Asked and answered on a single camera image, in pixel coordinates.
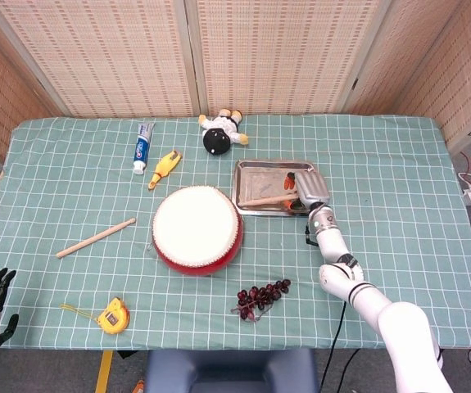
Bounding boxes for blue white toothpaste tube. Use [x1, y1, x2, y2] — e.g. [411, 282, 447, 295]
[131, 122, 156, 176]

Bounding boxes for purple plastic grape bunch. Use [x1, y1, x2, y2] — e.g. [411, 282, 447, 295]
[230, 278, 292, 323]

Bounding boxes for yellow tape measure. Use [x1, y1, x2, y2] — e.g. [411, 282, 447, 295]
[60, 297, 131, 336]

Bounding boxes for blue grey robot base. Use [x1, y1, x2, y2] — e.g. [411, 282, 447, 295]
[144, 349, 320, 393]

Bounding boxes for green checked tablecloth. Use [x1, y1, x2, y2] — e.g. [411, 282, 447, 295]
[0, 114, 471, 351]

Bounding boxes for black cable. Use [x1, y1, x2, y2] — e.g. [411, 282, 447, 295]
[320, 302, 361, 393]

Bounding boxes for plush doll with black hair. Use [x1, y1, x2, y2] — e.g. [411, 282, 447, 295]
[198, 108, 250, 156]

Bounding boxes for orange-tipped silver right robot hand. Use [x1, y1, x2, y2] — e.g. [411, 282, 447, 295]
[283, 169, 331, 212]

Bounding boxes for red drum with white skin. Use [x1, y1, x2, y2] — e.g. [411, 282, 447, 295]
[151, 185, 244, 278]

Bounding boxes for yellow rubber chicken toy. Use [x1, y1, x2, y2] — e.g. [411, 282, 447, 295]
[147, 149, 183, 191]

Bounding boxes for stainless steel tray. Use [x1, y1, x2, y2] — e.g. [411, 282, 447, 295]
[233, 159, 322, 218]

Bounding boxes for wooden drumstick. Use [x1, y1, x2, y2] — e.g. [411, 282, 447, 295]
[238, 193, 300, 207]
[55, 217, 137, 260]

